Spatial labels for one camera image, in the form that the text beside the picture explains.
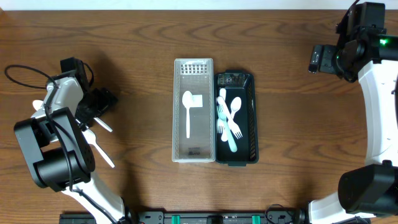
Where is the white spoon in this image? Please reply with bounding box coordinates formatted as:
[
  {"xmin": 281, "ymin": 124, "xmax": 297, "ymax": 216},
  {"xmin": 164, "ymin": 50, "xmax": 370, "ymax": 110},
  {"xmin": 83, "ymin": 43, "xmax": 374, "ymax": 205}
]
[
  {"xmin": 82, "ymin": 129, "xmax": 115, "ymax": 168},
  {"xmin": 182, "ymin": 91, "xmax": 193, "ymax": 139},
  {"xmin": 32, "ymin": 100, "xmax": 44, "ymax": 111},
  {"xmin": 220, "ymin": 96, "xmax": 243, "ymax": 142},
  {"xmin": 94, "ymin": 117, "xmax": 113, "ymax": 133}
]

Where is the white fork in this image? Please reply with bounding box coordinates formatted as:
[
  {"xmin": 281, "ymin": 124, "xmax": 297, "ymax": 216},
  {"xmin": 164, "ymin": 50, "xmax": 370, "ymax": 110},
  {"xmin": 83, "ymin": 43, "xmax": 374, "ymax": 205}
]
[
  {"xmin": 217, "ymin": 105, "xmax": 238, "ymax": 152},
  {"xmin": 216, "ymin": 96, "xmax": 243, "ymax": 139},
  {"xmin": 217, "ymin": 88, "xmax": 226, "ymax": 134}
]

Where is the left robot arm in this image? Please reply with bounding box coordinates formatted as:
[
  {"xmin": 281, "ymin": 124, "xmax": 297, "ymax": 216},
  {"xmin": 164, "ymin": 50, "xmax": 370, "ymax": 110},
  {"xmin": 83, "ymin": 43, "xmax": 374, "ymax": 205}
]
[{"xmin": 14, "ymin": 70, "xmax": 130, "ymax": 223}]

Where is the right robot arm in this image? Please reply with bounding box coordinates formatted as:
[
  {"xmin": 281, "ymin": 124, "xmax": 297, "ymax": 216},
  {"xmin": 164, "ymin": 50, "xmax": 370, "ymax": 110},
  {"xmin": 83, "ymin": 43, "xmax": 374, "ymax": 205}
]
[{"xmin": 308, "ymin": 27, "xmax": 397, "ymax": 223}]

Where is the clear plastic basket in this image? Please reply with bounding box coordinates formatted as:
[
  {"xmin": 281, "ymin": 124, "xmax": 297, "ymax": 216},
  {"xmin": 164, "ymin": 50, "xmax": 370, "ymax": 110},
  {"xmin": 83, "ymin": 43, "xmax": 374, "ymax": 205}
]
[{"xmin": 172, "ymin": 58, "xmax": 215, "ymax": 163}]

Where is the dark green plastic basket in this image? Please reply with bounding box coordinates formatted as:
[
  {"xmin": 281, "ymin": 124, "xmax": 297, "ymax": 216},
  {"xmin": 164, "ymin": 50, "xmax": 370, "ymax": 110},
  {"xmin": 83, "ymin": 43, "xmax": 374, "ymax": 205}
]
[{"xmin": 214, "ymin": 70, "xmax": 259, "ymax": 166}]

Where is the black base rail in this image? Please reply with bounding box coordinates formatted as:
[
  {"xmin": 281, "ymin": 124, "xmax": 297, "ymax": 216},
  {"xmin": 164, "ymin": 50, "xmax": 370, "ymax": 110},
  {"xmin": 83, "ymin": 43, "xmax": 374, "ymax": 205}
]
[{"xmin": 58, "ymin": 208, "xmax": 312, "ymax": 224}]

